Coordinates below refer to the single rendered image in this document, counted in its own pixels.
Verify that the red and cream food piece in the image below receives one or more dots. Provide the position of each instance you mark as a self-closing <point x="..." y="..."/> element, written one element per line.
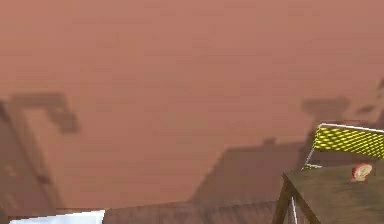
<point x="361" y="171"/>

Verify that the dark wooden table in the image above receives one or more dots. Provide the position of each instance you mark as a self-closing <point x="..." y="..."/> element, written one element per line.
<point x="330" y="196"/>

